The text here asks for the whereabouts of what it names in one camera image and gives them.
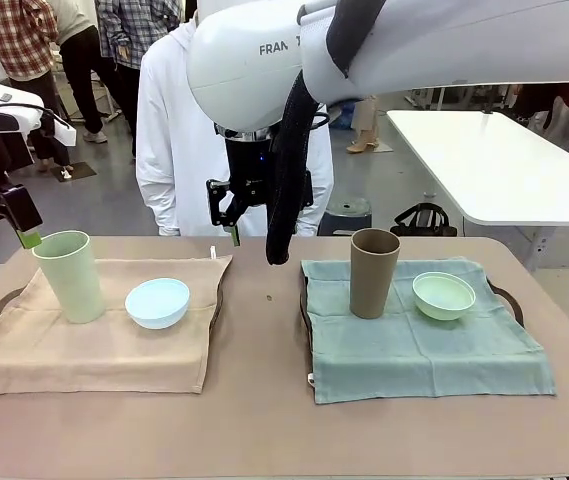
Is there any light green bowl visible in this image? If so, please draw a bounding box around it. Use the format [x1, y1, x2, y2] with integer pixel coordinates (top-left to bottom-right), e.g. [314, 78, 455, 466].
[411, 271, 477, 321]

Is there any grey round stool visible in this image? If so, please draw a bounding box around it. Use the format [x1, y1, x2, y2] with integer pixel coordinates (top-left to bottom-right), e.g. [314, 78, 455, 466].
[322, 196, 373, 237]

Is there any teal cloth mat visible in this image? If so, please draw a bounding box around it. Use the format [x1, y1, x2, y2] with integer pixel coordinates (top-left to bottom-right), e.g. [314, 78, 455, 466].
[299, 256, 558, 405]

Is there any white side table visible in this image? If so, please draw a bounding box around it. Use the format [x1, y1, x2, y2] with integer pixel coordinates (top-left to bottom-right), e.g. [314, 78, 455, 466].
[386, 109, 569, 274]

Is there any person in blue plaid shirt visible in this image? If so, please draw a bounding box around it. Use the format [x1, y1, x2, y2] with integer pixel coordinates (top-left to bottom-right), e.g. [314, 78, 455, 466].
[96, 0, 185, 151]

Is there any black floor plate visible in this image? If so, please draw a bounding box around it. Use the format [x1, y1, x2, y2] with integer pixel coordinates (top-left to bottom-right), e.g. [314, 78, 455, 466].
[49, 161, 98, 182]

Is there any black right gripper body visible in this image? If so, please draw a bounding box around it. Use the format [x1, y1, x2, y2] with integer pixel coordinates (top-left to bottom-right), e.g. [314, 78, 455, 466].
[223, 130, 278, 208]

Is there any dark brown serving tray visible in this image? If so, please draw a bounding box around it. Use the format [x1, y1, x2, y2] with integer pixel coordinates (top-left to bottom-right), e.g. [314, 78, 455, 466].
[298, 269, 558, 401]
[0, 259, 226, 334]

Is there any person in black trousers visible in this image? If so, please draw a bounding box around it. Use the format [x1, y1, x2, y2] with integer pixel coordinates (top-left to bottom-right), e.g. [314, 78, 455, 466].
[56, 0, 110, 145]

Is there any light blue bowl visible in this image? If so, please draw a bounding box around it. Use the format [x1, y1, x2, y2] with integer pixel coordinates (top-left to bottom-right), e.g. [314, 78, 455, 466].
[124, 277, 191, 330]

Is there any black cable sleeve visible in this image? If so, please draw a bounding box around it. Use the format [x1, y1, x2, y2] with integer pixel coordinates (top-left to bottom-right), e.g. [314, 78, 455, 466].
[265, 0, 390, 267]

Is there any person in red plaid shirt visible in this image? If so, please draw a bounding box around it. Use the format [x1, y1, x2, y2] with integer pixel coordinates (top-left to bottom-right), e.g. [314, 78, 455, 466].
[0, 0, 73, 174]

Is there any person in beige skirt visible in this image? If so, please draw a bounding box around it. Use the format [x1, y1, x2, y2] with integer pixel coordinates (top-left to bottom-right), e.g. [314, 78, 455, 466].
[346, 94, 380, 154]

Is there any tall brown cup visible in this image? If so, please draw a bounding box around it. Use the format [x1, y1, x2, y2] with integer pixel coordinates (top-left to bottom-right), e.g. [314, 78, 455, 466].
[349, 227, 402, 320]

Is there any black bag with handles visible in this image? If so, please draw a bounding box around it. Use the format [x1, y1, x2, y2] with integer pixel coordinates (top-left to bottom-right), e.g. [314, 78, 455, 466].
[391, 202, 459, 238]

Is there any beige cloth mat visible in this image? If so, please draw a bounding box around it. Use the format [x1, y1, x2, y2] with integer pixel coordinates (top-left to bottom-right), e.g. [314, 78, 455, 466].
[0, 255, 234, 397]

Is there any person in white hoodie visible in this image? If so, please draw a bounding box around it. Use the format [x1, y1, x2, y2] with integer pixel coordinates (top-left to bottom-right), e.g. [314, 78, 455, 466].
[135, 19, 335, 239]

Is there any white camera box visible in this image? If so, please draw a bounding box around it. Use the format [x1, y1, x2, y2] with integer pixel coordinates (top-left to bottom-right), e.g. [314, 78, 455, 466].
[52, 115, 78, 149]

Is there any tall light green cup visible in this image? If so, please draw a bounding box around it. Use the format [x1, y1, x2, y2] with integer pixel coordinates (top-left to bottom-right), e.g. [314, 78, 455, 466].
[31, 230, 107, 325]

